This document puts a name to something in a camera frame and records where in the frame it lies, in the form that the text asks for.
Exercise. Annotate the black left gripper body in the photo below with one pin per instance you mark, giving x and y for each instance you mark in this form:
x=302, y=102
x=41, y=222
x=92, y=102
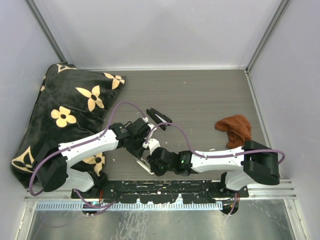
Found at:
x=137, y=147

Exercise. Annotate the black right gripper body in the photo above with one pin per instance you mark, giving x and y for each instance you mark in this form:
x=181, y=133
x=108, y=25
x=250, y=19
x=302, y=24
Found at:
x=160, y=169

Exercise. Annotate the black stapler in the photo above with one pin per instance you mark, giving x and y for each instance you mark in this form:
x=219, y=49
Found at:
x=157, y=117

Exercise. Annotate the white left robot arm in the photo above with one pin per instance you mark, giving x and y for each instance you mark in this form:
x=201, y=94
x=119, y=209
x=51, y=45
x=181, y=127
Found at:
x=53, y=165

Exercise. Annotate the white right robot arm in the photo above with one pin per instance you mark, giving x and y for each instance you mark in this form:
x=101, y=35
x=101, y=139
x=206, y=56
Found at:
x=252, y=163

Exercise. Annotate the black floral cushion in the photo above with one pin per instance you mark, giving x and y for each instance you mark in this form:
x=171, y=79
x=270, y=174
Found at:
x=72, y=104

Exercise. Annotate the orange brown cloth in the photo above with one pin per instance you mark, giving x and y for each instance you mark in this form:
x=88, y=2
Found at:
x=237, y=128

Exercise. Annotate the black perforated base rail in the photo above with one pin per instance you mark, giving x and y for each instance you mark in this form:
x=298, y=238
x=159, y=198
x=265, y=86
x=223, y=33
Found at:
x=161, y=191

